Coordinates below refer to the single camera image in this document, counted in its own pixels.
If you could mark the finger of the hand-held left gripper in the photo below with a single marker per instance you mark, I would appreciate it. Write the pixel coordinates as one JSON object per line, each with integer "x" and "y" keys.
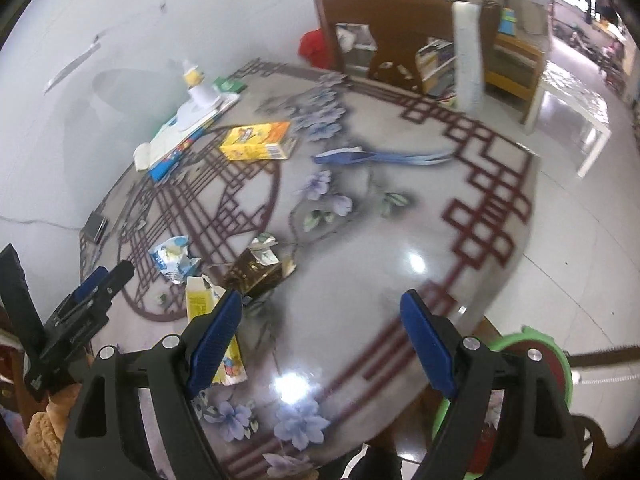
{"x": 92, "y": 282}
{"x": 119, "y": 277}

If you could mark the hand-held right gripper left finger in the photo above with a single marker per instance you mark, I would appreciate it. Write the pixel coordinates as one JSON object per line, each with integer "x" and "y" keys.
{"x": 215, "y": 340}

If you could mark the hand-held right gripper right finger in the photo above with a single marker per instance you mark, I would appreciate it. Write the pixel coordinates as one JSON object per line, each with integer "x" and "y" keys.
{"x": 430, "y": 350}

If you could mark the yellow drink carton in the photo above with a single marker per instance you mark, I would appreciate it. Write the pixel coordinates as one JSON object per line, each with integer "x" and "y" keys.
{"x": 200, "y": 302}

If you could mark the small black case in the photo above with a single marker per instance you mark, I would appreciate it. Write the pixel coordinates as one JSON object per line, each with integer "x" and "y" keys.
{"x": 95, "y": 226}

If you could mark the blue white crumpled packet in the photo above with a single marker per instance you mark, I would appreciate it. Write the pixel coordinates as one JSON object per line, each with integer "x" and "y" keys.
{"x": 172, "y": 259}

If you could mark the brown crushed carton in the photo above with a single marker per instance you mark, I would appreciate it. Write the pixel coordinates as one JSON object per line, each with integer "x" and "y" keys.
{"x": 257, "y": 272}

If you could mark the white paper roll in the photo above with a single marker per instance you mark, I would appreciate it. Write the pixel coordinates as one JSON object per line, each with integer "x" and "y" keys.
{"x": 142, "y": 156}

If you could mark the green plastic stool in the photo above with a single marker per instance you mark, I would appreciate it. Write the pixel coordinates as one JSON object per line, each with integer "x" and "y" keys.
{"x": 555, "y": 365}

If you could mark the white blue flat box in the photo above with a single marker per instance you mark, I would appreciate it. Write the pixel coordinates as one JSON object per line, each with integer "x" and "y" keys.
{"x": 187, "y": 125}

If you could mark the dark wooden chair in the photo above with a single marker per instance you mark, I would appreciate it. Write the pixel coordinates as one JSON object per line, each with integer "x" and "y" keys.
{"x": 597, "y": 357}

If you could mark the yellow cardboard box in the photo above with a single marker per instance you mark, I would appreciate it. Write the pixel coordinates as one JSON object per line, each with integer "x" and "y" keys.
{"x": 257, "y": 141}

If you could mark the yellow white toy bottle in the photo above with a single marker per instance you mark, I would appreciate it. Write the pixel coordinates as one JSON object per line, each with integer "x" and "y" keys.
{"x": 199, "y": 85}

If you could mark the green packet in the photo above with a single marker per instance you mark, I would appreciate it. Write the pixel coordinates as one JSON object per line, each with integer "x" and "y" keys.
{"x": 229, "y": 84}

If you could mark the magazine rack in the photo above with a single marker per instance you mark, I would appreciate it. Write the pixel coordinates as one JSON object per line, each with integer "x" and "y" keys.
{"x": 435, "y": 67}

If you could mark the white side table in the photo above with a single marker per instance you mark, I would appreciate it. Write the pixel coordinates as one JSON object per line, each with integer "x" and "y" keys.
{"x": 575, "y": 100}

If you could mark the yellow low cabinet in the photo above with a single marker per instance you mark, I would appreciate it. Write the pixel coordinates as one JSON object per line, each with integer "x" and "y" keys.
{"x": 515, "y": 65}

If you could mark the white rolled mat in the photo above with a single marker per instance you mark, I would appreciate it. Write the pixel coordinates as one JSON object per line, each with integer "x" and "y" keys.
{"x": 469, "y": 55}

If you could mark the red cloth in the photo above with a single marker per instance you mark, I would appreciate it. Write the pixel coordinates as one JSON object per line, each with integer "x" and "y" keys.
{"x": 312, "y": 46}

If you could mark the brown wooden bookshelf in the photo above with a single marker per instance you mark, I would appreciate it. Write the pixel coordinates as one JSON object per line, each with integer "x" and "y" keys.
{"x": 400, "y": 25}

